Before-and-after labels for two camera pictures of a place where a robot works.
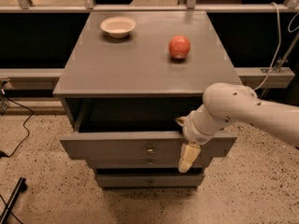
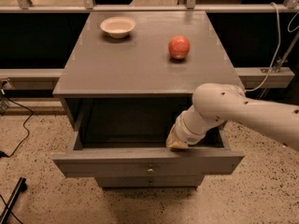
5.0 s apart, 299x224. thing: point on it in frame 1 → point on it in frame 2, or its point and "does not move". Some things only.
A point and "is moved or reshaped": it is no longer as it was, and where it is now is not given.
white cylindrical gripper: [193, 135] → [187, 132]
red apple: [178, 47] does not move
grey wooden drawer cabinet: [128, 79] does not move
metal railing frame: [272, 73] does not move
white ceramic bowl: [118, 27] does not move
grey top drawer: [121, 130] is moved or reshaped
